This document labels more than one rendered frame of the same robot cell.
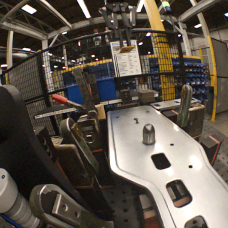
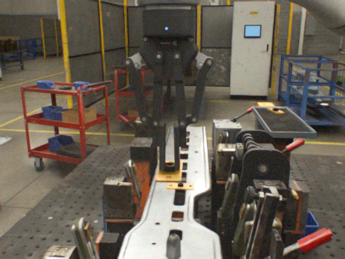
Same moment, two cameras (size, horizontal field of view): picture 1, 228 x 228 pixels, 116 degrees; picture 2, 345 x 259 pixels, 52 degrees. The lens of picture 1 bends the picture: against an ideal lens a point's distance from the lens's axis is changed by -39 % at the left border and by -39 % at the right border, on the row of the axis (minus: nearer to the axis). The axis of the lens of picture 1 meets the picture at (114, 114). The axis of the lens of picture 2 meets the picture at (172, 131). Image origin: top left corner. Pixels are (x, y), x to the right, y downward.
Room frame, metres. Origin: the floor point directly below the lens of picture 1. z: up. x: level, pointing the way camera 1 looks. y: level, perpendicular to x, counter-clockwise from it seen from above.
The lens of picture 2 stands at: (0.89, -0.02, 1.46)
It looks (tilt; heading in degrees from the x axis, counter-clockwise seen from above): 16 degrees down; 185
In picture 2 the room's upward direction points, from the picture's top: straight up
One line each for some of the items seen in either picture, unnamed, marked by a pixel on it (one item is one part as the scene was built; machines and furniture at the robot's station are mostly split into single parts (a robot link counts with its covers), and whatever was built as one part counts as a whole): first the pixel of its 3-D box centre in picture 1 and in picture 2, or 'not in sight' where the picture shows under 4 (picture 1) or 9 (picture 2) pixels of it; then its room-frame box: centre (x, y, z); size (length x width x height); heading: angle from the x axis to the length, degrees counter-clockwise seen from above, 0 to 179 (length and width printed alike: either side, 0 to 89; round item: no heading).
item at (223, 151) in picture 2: not in sight; (226, 197); (-0.26, 0.07, 0.89); 0.13 x 0.11 x 0.38; 91
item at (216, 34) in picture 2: not in sight; (198, 49); (-7.62, -0.10, 1.00); 3.64 x 0.14 x 2.00; 86
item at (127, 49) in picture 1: (126, 48); (170, 168); (0.37, -0.07, 1.25); 0.08 x 0.04 x 0.01; 1
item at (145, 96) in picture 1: (147, 119); not in sight; (0.64, -0.20, 0.88); 0.08 x 0.08 x 0.36; 1
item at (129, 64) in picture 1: (126, 57); not in sight; (0.92, -0.17, 1.30); 0.23 x 0.02 x 0.31; 91
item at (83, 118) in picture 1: (97, 158); not in sight; (0.36, 0.09, 0.88); 0.07 x 0.06 x 0.35; 91
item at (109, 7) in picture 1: (116, 3); (168, 42); (0.37, -0.07, 1.44); 0.08 x 0.07 x 0.09; 91
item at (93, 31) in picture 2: not in sight; (103, 54); (-6.03, -1.95, 1.00); 3.44 x 0.14 x 2.00; 176
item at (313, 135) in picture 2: not in sight; (279, 120); (-0.33, 0.25, 1.16); 0.37 x 0.14 x 0.02; 1
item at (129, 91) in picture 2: not in sight; (139, 95); (-4.39, -0.96, 0.49); 0.81 x 0.46 x 0.97; 164
